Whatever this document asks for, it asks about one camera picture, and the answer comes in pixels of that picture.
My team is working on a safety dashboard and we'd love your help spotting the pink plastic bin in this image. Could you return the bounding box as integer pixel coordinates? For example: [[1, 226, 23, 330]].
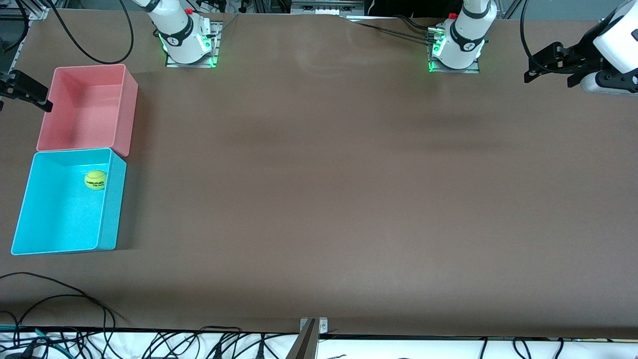
[[36, 64, 139, 158]]

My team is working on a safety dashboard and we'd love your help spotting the long black looping cable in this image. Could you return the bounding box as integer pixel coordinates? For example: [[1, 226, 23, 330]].
[[0, 272, 128, 330]]

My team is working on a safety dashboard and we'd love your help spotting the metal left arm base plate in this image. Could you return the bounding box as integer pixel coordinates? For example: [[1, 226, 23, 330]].
[[426, 27, 481, 74]]

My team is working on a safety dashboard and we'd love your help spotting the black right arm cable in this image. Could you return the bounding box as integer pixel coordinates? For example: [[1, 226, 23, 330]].
[[47, 0, 135, 65]]

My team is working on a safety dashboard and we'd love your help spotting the black hanging cable loop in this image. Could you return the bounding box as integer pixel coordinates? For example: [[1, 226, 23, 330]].
[[0, 0, 29, 53]]

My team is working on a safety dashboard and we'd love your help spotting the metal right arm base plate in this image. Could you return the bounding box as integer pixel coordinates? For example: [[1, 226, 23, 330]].
[[165, 20, 223, 69]]

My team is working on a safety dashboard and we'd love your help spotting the black cable tangle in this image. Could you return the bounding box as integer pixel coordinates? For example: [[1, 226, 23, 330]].
[[0, 324, 280, 359]]

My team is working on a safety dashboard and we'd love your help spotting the grey metal bracket post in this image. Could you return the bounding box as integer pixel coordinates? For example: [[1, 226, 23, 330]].
[[287, 317, 328, 359]]

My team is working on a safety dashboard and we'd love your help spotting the grey power strip box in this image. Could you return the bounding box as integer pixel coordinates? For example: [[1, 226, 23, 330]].
[[291, 0, 362, 15]]

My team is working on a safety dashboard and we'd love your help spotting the yellow tennis ball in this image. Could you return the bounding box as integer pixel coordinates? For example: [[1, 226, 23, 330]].
[[84, 170, 108, 191]]

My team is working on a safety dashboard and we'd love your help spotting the black cable on table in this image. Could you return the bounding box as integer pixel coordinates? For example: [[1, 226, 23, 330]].
[[344, 14, 442, 43]]

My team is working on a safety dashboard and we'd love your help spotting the blue plastic bin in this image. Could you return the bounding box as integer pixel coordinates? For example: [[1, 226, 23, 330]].
[[11, 148, 127, 256]]

